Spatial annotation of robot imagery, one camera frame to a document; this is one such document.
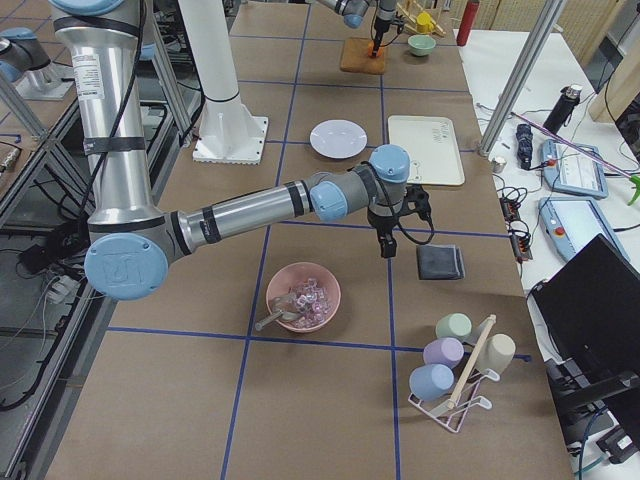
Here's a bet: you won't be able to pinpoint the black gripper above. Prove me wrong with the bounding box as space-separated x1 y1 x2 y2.
367 203 397 258
372 0 395 47

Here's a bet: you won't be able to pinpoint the white round plate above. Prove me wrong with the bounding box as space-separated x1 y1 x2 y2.
309 119 368 160

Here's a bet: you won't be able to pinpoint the cream bear serving tray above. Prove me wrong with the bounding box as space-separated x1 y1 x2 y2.
387 115 465 187

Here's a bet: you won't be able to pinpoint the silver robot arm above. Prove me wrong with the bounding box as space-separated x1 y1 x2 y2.
51 1 410 300
318 0 404 58

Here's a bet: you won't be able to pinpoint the wooden cutting board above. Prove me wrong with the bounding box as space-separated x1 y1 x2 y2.
340 37 386 75

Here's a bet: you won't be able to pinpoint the wooden rack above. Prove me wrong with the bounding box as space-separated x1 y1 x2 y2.
396 0 446 38

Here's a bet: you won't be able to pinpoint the green ceramic bowl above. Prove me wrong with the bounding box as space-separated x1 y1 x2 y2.
407 34 437 57

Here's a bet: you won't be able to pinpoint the yellow cup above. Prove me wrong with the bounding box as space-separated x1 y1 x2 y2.
415 12 434 34

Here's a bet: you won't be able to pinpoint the folded grey cloth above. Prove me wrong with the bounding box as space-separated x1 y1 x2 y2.
416 244 465 280

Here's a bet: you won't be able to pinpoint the red bottle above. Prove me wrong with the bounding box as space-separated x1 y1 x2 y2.
456 0 480 47

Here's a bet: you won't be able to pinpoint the clear ice cubes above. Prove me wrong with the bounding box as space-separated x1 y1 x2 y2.
289 278 331 329

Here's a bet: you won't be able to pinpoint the green cup on rack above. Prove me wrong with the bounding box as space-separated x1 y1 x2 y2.
435 313 472 342

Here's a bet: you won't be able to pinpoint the pink bowl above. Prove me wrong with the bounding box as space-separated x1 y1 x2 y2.
266 262 342 333

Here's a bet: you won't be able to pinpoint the purple cup on rack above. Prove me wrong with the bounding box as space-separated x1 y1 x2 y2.
423 337 464 369

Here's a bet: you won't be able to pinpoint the metal scoop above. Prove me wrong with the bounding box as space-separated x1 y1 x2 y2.
255 293 302 331

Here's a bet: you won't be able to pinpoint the wooden stick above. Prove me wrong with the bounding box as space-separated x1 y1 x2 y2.
445 314 496 411

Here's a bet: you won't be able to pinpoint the black power strip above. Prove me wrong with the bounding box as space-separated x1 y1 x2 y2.
500 197 533 263

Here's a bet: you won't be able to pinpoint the blue cup on rack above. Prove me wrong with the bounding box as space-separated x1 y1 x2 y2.
409 364 454 401

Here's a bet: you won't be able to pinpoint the beige cup on rack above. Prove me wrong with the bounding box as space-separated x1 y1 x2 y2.
475 333 516 375

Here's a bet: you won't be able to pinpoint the folded dark umbrella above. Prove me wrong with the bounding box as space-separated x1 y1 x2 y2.
516 123 533 170

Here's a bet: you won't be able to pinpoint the near teach pendant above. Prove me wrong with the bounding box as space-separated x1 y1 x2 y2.
538 196 629 261

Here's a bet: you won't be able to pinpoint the teach pendant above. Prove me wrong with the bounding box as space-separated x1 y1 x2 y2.
538 196 629 261
540 139 609 199

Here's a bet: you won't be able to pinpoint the far teach pendant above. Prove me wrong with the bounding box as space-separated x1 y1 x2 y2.
540 139 609 199

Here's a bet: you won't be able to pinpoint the black water bottle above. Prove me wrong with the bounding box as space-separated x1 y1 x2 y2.
543 84 583 134

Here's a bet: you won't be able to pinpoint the black laptop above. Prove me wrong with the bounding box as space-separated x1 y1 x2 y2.
533 234 639 382

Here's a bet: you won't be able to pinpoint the white wire cup rack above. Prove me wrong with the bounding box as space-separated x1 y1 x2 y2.
407 319 503 434

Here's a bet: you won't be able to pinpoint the aluminium frame post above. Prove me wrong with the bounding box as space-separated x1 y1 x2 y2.
478 0 566 157

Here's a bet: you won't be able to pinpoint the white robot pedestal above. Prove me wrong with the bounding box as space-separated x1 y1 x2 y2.
179 0 269 165

